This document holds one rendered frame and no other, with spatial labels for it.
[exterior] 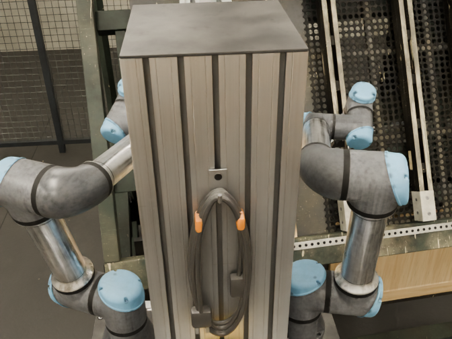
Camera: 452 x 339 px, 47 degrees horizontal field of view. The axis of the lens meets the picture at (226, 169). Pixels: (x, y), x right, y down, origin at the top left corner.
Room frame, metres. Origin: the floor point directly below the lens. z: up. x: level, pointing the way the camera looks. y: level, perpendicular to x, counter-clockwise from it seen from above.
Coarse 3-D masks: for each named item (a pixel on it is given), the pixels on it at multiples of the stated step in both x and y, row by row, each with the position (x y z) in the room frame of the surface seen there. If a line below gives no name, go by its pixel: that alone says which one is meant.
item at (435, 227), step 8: (440, 224) 1.70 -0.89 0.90; (448, 224) 1.71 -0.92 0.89; (384, 232) 1.66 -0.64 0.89; (392, 232) 1.66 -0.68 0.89; (400, 232) 1.66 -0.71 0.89; (408, 232) 1.67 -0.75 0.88; (416, 232) 1.67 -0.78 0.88; (424, 232) 1.68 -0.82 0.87; (312, 240) 1.61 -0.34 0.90; (320, 240) 1.61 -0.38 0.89; (328, 240) 1.61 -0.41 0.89; (336, 240) 1.62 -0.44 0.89; (344, 240) 1.62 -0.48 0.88; (296, 248) 1.58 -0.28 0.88; (304, 248) 1.59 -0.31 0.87
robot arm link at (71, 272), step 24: (0, 168) 0.96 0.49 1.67; (24, 168) 0.95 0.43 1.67; (48, 168) 0.94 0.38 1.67; (0, 192) 0.92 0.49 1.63; (24, 192) 0.90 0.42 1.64; (24, 216) 0.92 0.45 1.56; (48, 240) 0.96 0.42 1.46; (72, 240) 1.01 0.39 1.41; (48, 264) 0.99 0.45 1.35; (72, 264) 1.00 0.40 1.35; (48, 288) 1.04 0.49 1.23; (72, 288) 0.99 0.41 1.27
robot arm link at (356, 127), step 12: (360, 108) 1.37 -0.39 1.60; (336, 120) 1.34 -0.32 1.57; (348, 120) 1.33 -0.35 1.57; (360, 120) 1.33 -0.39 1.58; (372, 120) 1.35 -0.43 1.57; (336, 132) 1.32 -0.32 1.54; (348, 132) 1.32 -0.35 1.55; (360, 132) 1.30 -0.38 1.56; (372, 132) 1.32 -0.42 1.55; (348, 144) 1.30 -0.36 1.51; (360, 144) 1.30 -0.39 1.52
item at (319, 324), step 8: (320, 312) 1.02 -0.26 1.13; (296, 320) 0.99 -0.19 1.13; (312, 320) 0.99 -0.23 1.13; (320, 320) 1.02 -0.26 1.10; (288, 328) 1.00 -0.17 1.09; (296, 328) 0.99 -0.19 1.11; (304, 328) 0.99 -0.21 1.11; (312, 328) 0.99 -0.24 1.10; (320, 328) 1.01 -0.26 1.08; (288, 336) 1.00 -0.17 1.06; (296, 336) 0.98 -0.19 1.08; (304, 336) 0.98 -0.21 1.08; (312, 336) 0.98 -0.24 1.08; (320, 336) 0.99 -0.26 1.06
